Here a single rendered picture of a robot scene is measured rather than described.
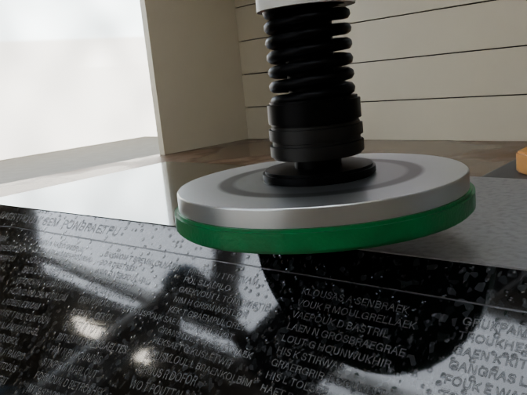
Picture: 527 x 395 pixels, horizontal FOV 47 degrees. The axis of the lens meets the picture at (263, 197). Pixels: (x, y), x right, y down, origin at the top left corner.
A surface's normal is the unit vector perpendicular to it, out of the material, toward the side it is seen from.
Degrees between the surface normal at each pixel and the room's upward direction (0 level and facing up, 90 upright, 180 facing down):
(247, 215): 90
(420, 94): 90
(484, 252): 0
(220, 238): 90
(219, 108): 90
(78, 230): 45
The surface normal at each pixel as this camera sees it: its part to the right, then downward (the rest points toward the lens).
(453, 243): -0.10, -0.98
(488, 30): -0.72, 0.21
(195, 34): 0.69, 0.07
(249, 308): -0.52, -0.54
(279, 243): -0.29, 0.22
